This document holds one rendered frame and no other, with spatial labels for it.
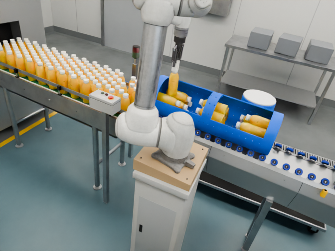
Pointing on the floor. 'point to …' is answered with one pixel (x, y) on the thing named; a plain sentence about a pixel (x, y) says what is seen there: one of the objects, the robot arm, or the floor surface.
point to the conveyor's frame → (56, 100)
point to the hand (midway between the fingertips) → (175, 65)
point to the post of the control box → (105, 155)
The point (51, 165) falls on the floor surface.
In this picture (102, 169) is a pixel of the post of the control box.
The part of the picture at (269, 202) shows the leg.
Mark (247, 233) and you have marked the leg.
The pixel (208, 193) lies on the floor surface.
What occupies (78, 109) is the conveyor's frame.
